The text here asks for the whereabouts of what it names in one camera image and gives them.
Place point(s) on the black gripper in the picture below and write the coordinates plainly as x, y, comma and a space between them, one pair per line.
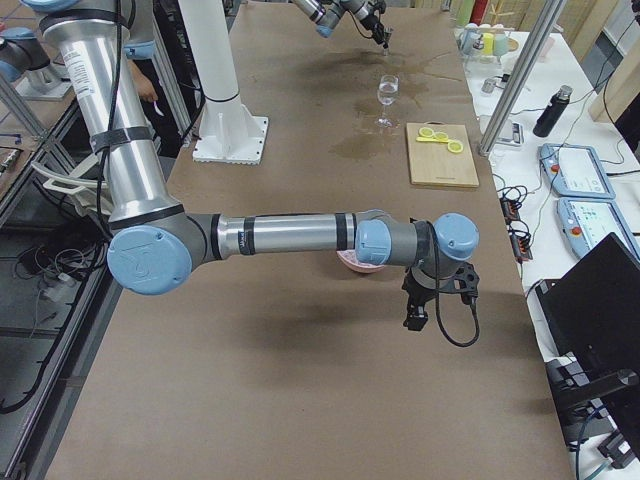
373, 22
419, 291

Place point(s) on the steel jigger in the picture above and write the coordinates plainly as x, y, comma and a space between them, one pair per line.
388, 31

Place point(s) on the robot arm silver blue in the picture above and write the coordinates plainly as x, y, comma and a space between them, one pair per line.
327, 17
156, 244

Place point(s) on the clear wine glass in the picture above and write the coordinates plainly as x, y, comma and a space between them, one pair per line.
387, 92

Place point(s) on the pile of clear ice cubes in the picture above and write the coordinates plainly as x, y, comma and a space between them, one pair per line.
349, 258

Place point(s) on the person's hand on chair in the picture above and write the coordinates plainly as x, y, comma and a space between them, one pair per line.
145, 89

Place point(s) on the pink bowl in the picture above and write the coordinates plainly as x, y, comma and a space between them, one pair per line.
374, 269

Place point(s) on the blue cup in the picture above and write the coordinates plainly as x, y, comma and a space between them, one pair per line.
468, 39

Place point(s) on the yellow cup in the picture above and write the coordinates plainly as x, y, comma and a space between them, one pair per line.
487, 43

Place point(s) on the lemon slice one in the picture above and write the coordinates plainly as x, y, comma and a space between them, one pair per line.
426, 132

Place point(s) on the yellow plastic stick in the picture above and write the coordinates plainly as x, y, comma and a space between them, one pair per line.
432, 140

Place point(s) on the mint green cup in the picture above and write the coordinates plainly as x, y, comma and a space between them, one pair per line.
501, 44

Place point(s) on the lemon slice three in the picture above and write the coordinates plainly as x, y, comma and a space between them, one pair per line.
454, 146

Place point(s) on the wooden cutting board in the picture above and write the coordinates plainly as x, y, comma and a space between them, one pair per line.
432, 165

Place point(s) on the black monitor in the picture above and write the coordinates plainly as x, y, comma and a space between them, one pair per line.
595, 310

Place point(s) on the teach pendant near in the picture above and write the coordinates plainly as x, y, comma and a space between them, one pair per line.
586, 221

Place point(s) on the teach pendant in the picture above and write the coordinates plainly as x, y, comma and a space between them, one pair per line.
586, 221
575, 171

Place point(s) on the black thermos bottle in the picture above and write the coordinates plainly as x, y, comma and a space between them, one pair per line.
553, 111

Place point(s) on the teach pendant far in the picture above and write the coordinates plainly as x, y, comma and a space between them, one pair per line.
575, 171

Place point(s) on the white plastic chair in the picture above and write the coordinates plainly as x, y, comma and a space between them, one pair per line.
77, 184

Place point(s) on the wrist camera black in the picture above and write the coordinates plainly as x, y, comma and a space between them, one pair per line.
465, 283

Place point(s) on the aluminium frame post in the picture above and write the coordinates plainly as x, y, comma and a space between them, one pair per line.
529, 54

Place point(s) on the white pedestal column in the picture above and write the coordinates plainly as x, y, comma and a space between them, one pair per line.
228, 132

